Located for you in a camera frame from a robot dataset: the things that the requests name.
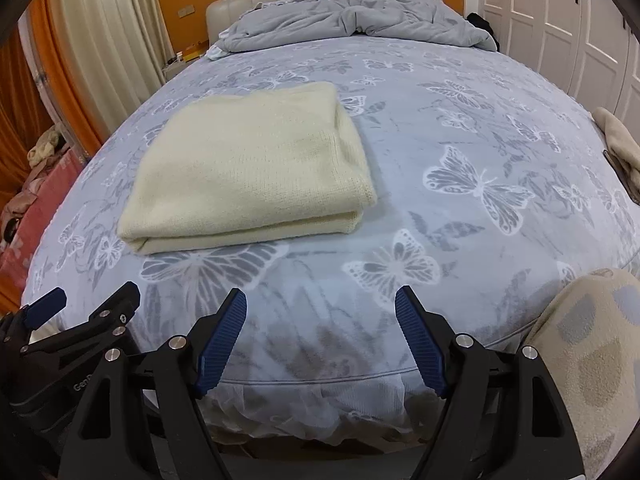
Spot wall socket plate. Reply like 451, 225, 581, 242
178, 4, 195, 18

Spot black item by wardrobe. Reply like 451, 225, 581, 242
466, 12, 500, 51

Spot blue butterfly bed sheet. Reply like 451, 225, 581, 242
22, 36, 639, 444

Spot white wardrobe doors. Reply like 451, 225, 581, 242
464, 0, 639, 136

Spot bedside table with items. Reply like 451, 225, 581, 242
163, 41, 209, 81

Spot beige clothes on bed edge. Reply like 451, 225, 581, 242
591, 107, 640, 204

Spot cream sheer curtain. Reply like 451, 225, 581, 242
48, 0, 175, 136

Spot pink patterned blanket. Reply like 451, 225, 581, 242
1, 151, 82, 312

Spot orange curtain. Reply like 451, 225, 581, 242
1, 0, 104, 203

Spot grey crumpled duvet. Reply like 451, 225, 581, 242
205, 0, 497, 61

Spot cream knit sweater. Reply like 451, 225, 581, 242
117, 81, 378, 255

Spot spotted beige pyjama leg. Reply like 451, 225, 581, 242
524, 269, 639, 479

